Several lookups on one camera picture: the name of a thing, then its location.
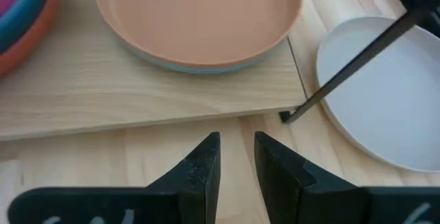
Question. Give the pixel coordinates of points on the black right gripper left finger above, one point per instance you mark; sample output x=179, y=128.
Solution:
x=192, y=182

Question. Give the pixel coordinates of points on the large peach plate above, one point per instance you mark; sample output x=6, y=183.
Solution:
x=199, y=18

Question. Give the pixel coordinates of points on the black frame wooden shelf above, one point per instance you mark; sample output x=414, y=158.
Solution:
x=137, y=97

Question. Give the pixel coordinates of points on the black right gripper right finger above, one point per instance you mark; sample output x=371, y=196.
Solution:
x=292, y=189

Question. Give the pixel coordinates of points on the white plate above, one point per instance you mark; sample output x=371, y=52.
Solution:
x=395, y=114

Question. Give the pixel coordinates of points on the teal plate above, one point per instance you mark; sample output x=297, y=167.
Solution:
x=27, y=14

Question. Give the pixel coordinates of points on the orange plate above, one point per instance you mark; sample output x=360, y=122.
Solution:
x=20, y=52

